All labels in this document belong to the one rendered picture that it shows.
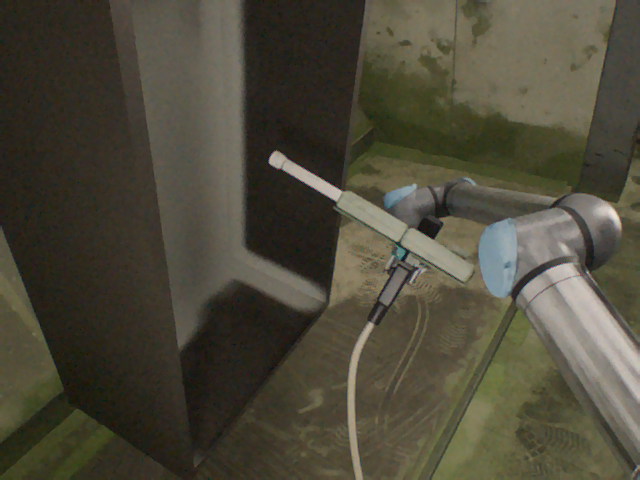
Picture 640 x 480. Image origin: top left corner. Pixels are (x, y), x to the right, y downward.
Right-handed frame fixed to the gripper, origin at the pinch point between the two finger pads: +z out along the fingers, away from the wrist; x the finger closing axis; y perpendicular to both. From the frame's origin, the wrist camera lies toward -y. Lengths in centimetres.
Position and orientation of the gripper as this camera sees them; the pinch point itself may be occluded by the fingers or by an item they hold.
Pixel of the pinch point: (409, 256)
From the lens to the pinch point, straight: 115.8
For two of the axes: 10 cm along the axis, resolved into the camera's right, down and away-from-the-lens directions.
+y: -5.0, 8.5, 1.5
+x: -8.3, -5.2, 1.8
